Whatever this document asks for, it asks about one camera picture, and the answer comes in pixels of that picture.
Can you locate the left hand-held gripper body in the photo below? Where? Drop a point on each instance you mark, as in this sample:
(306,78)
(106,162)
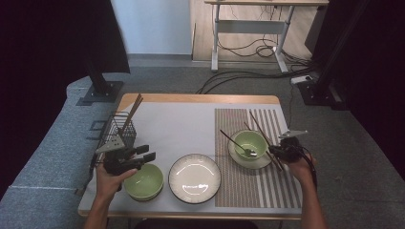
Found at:
(119,163)

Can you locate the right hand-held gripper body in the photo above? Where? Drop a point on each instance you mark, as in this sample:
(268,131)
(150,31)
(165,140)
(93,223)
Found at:
(293,151)

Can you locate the green bowl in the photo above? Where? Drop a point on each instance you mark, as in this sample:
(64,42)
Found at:
(251,140)
(144,183)

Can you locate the white plate with dark rim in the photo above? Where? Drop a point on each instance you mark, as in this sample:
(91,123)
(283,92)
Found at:
(194,178)
(251,163)

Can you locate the black spoon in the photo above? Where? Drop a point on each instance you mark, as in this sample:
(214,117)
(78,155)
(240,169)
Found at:
(232,140)

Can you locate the person's right hand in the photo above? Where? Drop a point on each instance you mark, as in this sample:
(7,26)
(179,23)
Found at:
(304,171)

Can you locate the person's left hand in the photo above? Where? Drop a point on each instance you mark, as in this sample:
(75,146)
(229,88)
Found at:
(106,186)

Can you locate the light grey table cover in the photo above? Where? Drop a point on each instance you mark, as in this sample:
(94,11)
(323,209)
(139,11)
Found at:
(178,127)

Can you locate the brown and white striped placemat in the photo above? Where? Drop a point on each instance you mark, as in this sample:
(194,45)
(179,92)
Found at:
(242,187)

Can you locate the black stand with base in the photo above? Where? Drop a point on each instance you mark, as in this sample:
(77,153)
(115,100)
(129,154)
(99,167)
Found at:
(318,92)
(102,90)

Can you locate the white power strip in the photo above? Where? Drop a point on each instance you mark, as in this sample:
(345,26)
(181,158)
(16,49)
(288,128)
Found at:
(301,79)

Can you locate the dark curtain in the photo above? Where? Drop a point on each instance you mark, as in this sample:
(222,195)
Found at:
(375,79)
(47,47)

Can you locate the white-framed desk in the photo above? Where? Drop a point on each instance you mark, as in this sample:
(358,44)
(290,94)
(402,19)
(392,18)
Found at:
(251,27)

